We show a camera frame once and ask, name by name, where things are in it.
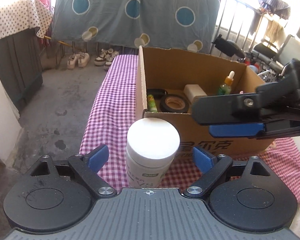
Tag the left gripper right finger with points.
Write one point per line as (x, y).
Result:
(213, 168)

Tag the polka dot cloth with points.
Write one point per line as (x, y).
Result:
(22, 15)

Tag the black tape roll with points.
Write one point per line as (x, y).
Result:
(173, 103)

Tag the green dropper bottle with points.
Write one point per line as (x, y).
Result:
(225, 88)

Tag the dark sneaker pair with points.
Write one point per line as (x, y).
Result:
(106, 58)

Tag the white sneaker pair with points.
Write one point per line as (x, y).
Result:
(81, 60)

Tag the pink checkered tablecloth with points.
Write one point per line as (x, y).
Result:
(113, 112)

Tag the black cylindrical tube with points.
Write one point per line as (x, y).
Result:
(156, 93)

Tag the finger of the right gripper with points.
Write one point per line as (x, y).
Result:
(237, 129)
(228, 109)

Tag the white power adapter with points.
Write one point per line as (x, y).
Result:
(193, 92)

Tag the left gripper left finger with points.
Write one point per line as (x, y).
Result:
(86, 167)

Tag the white supplement bottle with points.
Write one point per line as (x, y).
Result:
(151, 147)

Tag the brown cardboard box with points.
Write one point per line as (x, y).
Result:
(172, 70)

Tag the wheelchair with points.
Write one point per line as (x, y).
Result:
(269, 60)

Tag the green lip balm tube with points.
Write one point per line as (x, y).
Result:
(151, 103)

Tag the blue patterned sheet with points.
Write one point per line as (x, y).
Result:
(180, 24)

